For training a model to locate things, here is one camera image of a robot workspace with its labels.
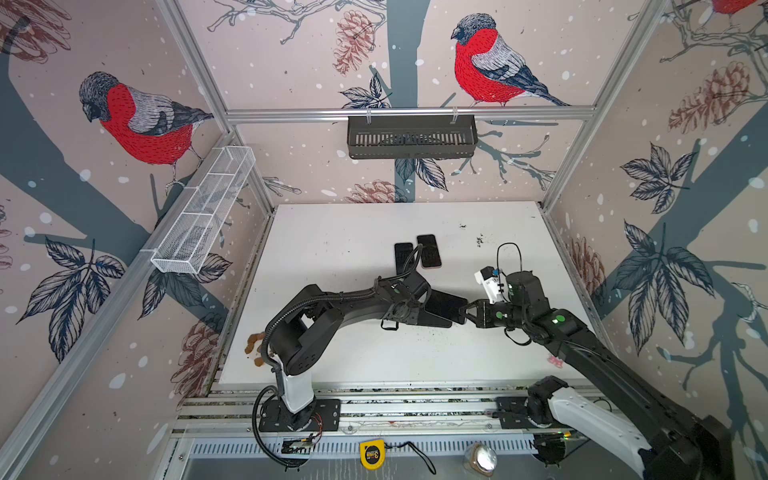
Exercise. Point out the white mesh wall shelf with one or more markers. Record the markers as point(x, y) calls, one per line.
point(194, 232)

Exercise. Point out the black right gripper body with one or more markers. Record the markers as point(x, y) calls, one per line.
point(503, 314)

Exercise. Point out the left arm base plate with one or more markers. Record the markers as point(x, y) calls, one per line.
point(322, 414)

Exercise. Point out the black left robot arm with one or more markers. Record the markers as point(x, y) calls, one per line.
point(296, 338)

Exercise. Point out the light blue phone case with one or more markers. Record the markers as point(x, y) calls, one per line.
point(403, 255)

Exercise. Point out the pink phone case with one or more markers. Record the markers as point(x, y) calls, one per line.
point(431, 252)

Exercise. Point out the pink small object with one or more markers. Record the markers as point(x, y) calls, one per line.
point(558, 363)

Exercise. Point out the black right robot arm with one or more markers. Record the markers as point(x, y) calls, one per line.
point(654, 436)

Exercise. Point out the black wire wall basket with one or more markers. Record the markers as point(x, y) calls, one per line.
point(411, 137)

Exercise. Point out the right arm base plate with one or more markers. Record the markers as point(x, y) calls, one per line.
point(518, 412)

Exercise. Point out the yellow tape measure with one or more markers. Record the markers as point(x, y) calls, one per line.
point(372, 454)

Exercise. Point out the horizontal aluminium rail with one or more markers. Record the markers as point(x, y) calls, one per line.
point(524, 113)

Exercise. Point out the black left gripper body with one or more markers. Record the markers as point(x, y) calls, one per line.
point(411, 315)

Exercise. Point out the brown paw shaped toy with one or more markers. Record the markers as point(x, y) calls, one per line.
point(253, 348)

